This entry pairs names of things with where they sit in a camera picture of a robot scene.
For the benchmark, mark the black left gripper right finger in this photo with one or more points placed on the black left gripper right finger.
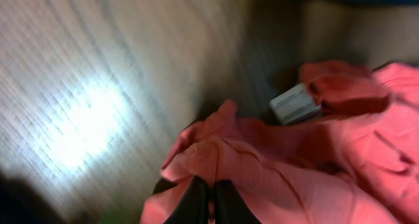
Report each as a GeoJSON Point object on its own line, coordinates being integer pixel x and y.
{"type": "Point", "coordinates": [230, 207]}

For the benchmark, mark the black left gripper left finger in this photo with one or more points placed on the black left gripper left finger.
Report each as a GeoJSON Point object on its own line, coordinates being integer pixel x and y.
{"type": "Point", "coordinates": [193, 206]}

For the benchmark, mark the orange red t-shirt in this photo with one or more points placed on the orange red t-shirt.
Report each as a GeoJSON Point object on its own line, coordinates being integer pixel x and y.
{"type": "Point", "coordinates": [357, 163]}

